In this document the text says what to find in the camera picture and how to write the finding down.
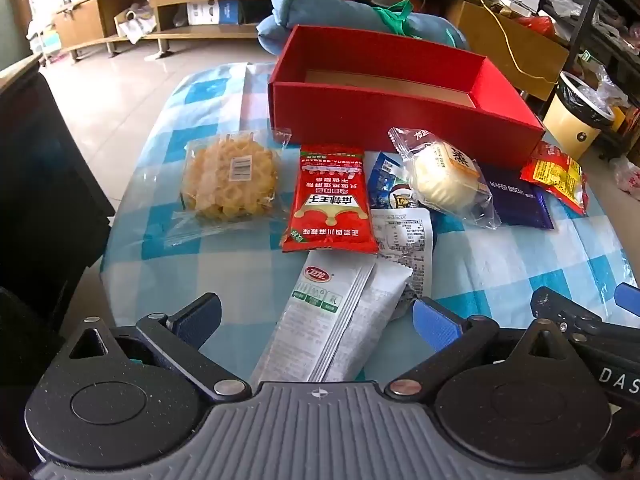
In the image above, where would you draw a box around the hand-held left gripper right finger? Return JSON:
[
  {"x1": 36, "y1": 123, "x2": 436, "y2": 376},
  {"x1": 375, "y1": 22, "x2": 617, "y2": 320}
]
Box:
[{"x1": 385, "y1": 296, "x2": 576, "y2": 402}]

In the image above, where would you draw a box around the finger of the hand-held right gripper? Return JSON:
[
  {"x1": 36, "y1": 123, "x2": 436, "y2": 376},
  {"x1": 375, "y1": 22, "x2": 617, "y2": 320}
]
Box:
[
  {"x1": 614, "y1": 282, "x2": 640, "y2": 317},
  {"x1": 530, "y1": 287, "x2": 603, "y2": 336}
]

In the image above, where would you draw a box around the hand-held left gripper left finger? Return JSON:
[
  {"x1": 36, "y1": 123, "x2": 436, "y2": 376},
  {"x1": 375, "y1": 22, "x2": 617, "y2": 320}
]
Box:
[{"x1": 67, "y1": 294, "x2": 251, "y2": 404}]

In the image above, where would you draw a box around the white packet with grey print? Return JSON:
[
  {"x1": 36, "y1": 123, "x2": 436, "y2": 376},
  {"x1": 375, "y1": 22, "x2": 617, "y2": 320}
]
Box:
[{"x1": 320, "y1": 262, "x2": 413, "y2": 383}]

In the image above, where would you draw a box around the white packet with red seal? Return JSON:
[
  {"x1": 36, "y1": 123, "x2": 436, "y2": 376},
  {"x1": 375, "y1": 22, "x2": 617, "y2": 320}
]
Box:
[{"x1": 372, "y1": 206, "x2": 435, "y2": 301}]

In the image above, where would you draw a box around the white packet with green label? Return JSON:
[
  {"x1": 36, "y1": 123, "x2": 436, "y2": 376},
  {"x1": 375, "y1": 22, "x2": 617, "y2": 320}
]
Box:
[{"x1": 250, "y1": 257, "x2": 376, "y2": 386}]

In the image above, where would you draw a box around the purple wafer packet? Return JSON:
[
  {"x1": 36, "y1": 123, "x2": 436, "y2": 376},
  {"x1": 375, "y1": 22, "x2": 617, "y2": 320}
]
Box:
[{"x1": 477, "y1": 162, "x2": 556, "y2": 231}]

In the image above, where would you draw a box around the yellow crispy snack clear packet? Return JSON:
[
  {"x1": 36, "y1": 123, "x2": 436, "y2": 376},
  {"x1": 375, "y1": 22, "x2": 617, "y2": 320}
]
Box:
[{"x1": 167, "y1": 127, "x2": 293, "y2": 246}]

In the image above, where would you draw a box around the red yellow snack packet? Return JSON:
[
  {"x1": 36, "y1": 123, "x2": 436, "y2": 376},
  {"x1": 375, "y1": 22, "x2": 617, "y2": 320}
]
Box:
[{"x1": 520, "y1": 141, "x2": 590, "y2": 217}]

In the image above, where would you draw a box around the white bun clear packet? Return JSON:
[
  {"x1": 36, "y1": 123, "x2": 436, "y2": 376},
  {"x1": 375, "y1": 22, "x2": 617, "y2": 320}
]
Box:
[{"x1": 388, "y1": 127, "x2": 502, "y2": 231}]

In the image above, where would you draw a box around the red cardboard box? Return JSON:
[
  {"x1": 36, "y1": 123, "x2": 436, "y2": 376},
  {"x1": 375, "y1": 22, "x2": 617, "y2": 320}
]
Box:
[{"x1": 266, "y1": 24, "x2": 546, "y2": 171}]

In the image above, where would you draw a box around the blue white checkered tablecloth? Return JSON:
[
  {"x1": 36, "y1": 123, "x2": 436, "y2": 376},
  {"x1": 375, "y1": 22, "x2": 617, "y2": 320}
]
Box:
[{"x1": 100, "y1": 62, "x2": 640, "y2": 386}]

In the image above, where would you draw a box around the white plastic bag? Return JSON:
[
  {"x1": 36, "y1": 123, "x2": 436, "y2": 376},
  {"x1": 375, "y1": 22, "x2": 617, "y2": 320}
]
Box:
[{"x1": 607, "y1": 157, "x2": 640, "y2": 193}]

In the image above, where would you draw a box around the blue white snack packet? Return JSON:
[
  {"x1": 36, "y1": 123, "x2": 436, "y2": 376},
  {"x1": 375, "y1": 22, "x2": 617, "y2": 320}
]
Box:
[{"x1": 366, "y1": 151, "x2": 426, "y2": 211}]

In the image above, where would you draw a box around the red sauce packet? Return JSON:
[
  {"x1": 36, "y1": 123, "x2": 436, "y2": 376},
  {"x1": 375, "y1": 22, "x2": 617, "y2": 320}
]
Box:
[{"x1": 280, "y1": 145, "x2": 379, "y2": 255}]

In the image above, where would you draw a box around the yellow trash bin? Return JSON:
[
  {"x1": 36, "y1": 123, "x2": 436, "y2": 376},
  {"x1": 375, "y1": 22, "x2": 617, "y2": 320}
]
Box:
[{"x1": 542, "y1": 71, "x2": 618, "y2": 161}]

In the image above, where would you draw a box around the black furniture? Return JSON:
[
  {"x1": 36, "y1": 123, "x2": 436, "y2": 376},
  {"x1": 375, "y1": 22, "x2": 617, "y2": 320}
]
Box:
[{"x1": 0, "y1": 55, "x2": 118, "y2": 461}]

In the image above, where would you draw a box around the black metal rack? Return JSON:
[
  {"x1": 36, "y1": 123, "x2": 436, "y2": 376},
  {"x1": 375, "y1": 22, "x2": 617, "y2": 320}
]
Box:
[{"x1": 540, "y1": 0, "x2": 640, "y2": 161}]

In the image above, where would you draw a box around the red plastic bag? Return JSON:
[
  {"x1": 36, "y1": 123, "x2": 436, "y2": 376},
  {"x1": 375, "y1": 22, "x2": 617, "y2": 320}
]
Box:
[{"x1": 517, "y1": 15, "x2": 553, "y2": 36}]

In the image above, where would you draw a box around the white paper bag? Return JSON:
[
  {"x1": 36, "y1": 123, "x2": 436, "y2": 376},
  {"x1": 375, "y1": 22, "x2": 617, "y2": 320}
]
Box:
[{"x1": 115, "y1": 5, "x2": 153, "y2": 43}]

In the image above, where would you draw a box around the white and blue carton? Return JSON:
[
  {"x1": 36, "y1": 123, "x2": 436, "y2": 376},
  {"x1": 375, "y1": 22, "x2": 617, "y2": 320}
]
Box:
[{"x1": 187, "y1": 0, "x2": 241, "y2": 26}]

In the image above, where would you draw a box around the wooden TV cabinet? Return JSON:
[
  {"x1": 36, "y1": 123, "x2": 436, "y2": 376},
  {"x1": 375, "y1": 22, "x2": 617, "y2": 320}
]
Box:
[{"x1": 50, "y1": 0, "x2": 571, "y2": 103}]

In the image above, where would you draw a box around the rolled blue blanket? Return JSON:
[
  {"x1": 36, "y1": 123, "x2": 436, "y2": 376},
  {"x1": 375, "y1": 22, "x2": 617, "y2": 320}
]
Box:
[{"x1": 256, "y1": 0, "x2": 471, "y2": 56}]

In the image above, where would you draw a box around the yellow cable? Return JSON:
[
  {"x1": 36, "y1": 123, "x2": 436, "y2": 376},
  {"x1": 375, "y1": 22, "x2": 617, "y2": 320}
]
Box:
[{"x1": 440, "y1": 0, "x2": 561, "y2": 83}]

